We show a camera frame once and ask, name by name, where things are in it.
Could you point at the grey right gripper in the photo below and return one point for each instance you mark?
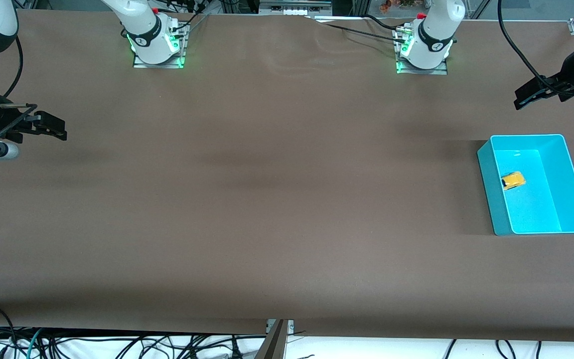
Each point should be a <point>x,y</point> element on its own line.
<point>1,120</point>

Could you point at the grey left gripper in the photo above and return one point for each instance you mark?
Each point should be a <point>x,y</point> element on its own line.
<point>569,72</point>

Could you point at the yellow toy beetle car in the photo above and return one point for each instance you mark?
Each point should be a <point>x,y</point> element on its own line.
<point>513,179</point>

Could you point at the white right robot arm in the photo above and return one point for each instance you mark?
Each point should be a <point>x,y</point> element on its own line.
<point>142,30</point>

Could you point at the cyan plastic bin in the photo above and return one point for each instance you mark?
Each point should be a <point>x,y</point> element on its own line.
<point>541,209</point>

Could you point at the orange plastic item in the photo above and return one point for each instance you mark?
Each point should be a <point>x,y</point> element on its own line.
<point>385,5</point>

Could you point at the brown table cover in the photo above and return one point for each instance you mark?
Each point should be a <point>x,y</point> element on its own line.
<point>287,199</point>

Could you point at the grey power strip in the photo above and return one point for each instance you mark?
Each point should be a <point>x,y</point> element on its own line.
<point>294,6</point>

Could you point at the dark metal table leg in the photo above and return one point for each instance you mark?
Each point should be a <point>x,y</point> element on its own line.
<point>273,346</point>

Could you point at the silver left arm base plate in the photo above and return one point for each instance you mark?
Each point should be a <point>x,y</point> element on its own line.
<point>424,71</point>

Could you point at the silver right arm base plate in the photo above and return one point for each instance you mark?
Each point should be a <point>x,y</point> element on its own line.
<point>160,64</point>

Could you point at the silver table bracket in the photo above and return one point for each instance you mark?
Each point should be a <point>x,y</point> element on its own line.
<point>291,326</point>

